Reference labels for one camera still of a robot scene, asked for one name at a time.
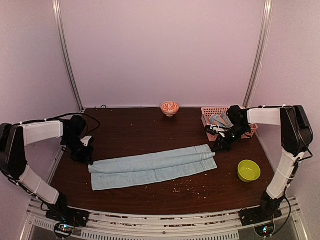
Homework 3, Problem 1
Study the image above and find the blue polka dot towel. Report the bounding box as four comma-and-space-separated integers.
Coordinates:
209, 112, 234, 128

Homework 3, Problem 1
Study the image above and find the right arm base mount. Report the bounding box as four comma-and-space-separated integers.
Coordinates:
238, 207, 282, 226

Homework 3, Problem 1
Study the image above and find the left aluminium frame post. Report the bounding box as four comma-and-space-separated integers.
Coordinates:
52, 0, 84, 112

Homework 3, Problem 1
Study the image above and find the lime green bowl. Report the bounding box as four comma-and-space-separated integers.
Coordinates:
237, 159, 261, 183

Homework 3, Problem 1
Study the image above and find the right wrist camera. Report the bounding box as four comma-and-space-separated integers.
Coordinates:
204, 125, 226, 138

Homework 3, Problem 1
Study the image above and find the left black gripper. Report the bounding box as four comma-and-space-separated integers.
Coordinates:
61, 135, 94, 165

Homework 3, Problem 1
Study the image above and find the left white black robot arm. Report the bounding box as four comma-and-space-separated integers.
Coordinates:
0, 114, 94, 222

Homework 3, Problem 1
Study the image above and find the right aluminium frame post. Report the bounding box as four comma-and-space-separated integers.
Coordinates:
242, 0, 274, 108

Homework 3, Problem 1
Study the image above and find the front aluminium rail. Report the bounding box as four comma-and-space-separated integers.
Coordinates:
19, 197, 309, 240

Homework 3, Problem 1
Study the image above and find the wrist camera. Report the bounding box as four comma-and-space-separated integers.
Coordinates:
204, 125, 226, 138
80, 135, 95, 147

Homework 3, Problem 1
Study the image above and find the plain light blue towel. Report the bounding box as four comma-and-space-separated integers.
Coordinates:
88, 144, 218, 191

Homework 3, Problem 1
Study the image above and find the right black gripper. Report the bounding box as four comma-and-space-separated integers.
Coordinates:
212, 123, 250, 152

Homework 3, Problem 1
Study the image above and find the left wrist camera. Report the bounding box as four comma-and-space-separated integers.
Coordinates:
80, 135, 95, 147

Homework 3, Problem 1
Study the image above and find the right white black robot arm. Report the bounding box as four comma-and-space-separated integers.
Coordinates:
211, 105, 314, 221

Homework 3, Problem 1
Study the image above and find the aluminium frame post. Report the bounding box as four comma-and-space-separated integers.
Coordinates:
52, 0, 84, 112
242, 0, 274, 108

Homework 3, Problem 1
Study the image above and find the orange patterned ceramic bowl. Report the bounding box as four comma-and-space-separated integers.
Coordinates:
160, 101, 180, 117

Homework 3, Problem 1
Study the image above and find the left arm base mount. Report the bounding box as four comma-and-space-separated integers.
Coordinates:
45, 208, 90, 227

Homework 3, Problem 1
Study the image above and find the pink plastic basket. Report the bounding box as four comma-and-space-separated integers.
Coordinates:
201, 106, 258, 143

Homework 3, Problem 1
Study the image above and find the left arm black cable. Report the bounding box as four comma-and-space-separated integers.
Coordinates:
19, 112, 101, 137

